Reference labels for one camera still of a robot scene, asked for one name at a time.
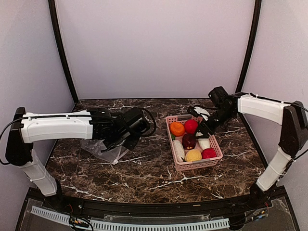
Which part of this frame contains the white slotted cable duct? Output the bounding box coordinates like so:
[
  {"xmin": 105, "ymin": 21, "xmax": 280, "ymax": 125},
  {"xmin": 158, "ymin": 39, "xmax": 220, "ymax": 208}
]
[{"xmin": 31, "ymin": 206, "xmax": 230, "ymax": 231}]

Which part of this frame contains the black frame post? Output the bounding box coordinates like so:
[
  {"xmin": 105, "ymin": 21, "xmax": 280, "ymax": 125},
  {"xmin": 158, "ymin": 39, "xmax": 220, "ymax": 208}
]
[
  {"xmin": 235, "ymin": 0, "xmax": 262, "ymax": 93},
  {"xmin": 48, "ymin": 0, "xmax": 79, "ymax": 104}
]

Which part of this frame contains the red toy apple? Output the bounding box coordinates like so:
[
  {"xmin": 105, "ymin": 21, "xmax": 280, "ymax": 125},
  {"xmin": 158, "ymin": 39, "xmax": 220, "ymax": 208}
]
[{"xmin": 184, "ymin": 119, "xmax": 199, "ymax": 134}]

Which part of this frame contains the white toy radish right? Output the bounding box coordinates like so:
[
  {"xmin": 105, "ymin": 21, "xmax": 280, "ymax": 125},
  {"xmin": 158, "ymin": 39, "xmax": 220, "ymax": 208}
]
[{"xmin": 197, "ymin": 138, "xmax": 211, "ymax": 150}]

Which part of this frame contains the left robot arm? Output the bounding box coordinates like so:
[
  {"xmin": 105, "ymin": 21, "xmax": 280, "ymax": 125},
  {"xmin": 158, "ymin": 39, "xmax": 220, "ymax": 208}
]
[{"xmin": 1, "ymin": 107, "xmax": 156, "ymax": 210}]

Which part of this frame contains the left black frame post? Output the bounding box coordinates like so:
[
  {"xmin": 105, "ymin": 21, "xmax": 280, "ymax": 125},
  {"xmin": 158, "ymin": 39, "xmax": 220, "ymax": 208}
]
[{"xmin": 48, "ymin": 0, "xmax": 79, "ymax": 104}]

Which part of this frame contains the orange toy fruit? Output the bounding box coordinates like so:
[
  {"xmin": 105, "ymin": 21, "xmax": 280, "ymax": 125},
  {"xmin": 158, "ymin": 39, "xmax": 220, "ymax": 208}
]
[{"xmin": 169, "ymin": 122, "xmax": 185, "ymax": 137}]

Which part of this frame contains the red toy fruit front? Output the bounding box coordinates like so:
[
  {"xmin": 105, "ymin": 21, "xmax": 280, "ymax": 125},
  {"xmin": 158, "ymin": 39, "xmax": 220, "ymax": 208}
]
[{"xmin": 201, "ymin": 148, "xmax": 217, "ymax": 159}]

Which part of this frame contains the black front rail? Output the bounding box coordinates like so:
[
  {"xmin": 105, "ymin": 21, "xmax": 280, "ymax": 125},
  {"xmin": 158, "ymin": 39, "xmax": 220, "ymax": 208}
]
[{"xmin": 40, "ymin": 192, "xmax": 272, "ymax": 218}]

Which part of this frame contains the pink perforated plastic basket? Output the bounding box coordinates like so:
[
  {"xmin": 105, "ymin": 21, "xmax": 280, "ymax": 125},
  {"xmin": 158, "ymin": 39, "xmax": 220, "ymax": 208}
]
[{"xmin": 166, "ymin": 115, "xmax": 223, "ymax": 172}]

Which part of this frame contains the clear zip top bag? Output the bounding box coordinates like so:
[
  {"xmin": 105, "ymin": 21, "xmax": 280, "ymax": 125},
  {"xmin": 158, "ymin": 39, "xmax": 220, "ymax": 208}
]
[{"xmin": 80, "ymin": 140, "xmax": 129, "ymax": 165}]

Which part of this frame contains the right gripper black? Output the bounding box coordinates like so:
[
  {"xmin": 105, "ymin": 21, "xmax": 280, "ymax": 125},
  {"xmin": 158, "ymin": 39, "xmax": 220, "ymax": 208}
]
[{"xmin": 193, "ymin": 106, "xmax": 235, "ymax": 138}]

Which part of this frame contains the white toy radish with leaves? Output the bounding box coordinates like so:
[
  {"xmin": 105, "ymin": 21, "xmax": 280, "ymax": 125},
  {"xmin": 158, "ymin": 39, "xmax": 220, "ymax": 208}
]
[{"xmin": 173, "ymin": 140, "xmax": 185, "ymax": 163}]

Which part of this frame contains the yellow toy fruit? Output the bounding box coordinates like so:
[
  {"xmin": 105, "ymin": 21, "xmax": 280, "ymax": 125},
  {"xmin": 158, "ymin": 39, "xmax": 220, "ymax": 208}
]
[{"xmin": 185, "ymin": 149, "xmax": 202, "ymax": 162}]

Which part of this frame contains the right black frame post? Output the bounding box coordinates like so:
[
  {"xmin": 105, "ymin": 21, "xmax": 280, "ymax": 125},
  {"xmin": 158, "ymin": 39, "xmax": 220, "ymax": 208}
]
[{"xmin": 235, "ymin": 0, "xmax": 262, "ymax": 93}]

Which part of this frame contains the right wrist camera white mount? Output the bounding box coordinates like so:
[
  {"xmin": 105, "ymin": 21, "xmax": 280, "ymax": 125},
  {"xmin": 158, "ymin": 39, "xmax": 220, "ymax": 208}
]
[{"xmin": 187, "ymin": 105, "xmax": 210, "ymax": 121}]

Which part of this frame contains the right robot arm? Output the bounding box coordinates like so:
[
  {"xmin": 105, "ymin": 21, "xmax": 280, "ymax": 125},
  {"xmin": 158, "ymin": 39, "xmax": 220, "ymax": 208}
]
[{"xmin": 188, "ymin": 87, "xmax": 308, "ymax": 209}]

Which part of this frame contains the dark red toy fruit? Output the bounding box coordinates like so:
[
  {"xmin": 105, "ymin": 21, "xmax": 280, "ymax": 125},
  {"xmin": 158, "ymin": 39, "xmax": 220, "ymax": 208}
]
[{"xmin": 182, "ymin": 133, "xmax": 197, "ymax": 150}]

